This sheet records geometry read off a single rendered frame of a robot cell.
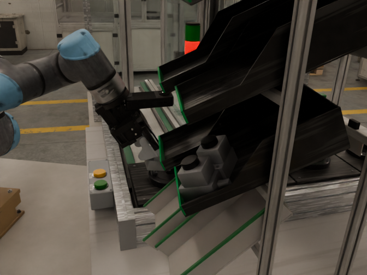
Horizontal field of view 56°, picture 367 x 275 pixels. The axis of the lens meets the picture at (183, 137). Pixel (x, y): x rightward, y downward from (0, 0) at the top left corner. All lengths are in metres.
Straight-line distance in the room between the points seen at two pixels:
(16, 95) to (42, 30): 8.37
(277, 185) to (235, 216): 0.19
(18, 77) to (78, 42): 0.13
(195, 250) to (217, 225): 0.07
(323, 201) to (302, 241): 0.16
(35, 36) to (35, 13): 0.52
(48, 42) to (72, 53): 8.37
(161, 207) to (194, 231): 0.17
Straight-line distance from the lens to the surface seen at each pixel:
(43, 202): 1.25
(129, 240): 0.98
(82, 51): 0.74
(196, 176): 0.54
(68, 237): 1.08
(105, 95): 0.77
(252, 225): 0.60
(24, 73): 0.75
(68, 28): 6.17
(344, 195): 1.22
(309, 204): 1.15
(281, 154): 0.50
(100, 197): 1.07
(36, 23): 9.08
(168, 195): 0.87
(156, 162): 0.88
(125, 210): 0.99
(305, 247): 1.07
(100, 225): 1.10
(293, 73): 0.47
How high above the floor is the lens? 1.53
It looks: 24 degrees down
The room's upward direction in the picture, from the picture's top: 1 degrees clockwise
